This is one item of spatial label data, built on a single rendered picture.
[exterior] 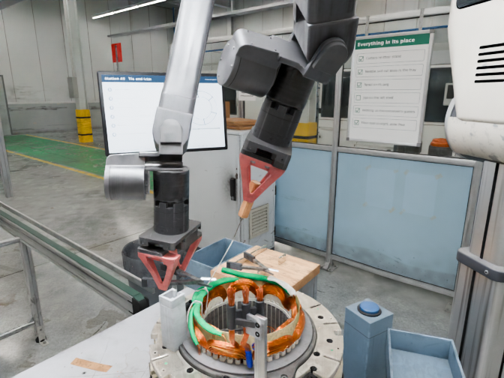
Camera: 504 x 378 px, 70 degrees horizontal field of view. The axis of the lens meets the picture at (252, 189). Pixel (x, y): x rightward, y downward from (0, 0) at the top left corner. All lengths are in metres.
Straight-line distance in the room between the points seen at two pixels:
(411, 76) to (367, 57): 0.34
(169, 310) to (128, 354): 0.58
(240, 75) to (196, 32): 0.23
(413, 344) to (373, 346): 0.11
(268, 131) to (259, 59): 0.10
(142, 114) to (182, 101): 0.98
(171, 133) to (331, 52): 0.26
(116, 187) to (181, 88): 0.19
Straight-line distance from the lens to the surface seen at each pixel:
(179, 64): 0.64
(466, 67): 0.78
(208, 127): 1.63
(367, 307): 0.84
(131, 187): 0.58
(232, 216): 2.99
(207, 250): 1.05
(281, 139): 0.50
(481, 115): 0.74
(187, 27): 0.68
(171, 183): 0.57
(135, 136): 1.57
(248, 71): 0.46
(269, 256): 0.98
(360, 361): 0.88
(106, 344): 1.21
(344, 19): 0.45
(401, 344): 0.77
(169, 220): 0.59
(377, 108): 2.80
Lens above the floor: 1.48
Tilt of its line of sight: 15 degrees down
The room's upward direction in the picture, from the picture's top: straight up
